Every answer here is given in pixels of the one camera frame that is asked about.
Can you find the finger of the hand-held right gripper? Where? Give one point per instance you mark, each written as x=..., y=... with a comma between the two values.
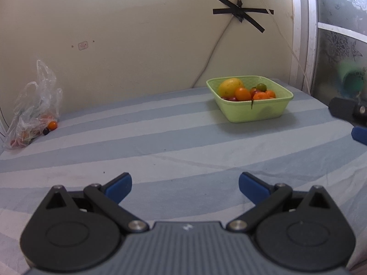
x=360, y=136
x=344, y=107

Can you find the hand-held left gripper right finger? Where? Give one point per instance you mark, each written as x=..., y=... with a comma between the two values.
x=252, y=187

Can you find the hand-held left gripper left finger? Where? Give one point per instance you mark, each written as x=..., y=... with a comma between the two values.
x=119, y=187

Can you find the light green plastic basket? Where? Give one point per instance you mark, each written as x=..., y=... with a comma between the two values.
x=258, y=110

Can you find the green tomato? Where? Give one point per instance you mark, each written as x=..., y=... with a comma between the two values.
x=261, y=86

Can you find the green object behind glass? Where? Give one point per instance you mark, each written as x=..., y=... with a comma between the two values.
x=352, y=78

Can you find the patterned frosted glass sliding door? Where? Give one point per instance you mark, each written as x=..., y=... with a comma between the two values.
x=332, y=48

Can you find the blue striped bed sheet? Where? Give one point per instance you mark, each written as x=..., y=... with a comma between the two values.
x=172, y=143

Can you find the small orange tomato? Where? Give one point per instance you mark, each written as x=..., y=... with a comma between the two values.
x=52, y=125

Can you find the small dark red tomato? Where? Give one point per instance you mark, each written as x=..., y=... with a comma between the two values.
x=229, y=98

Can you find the large yellow fruit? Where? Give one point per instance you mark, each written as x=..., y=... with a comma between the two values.
x=230, y=86

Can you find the clear plastic bag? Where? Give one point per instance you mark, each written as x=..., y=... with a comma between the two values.
x=34, y=106

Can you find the black tape cross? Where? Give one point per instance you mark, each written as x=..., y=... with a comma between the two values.
x=239, y=13

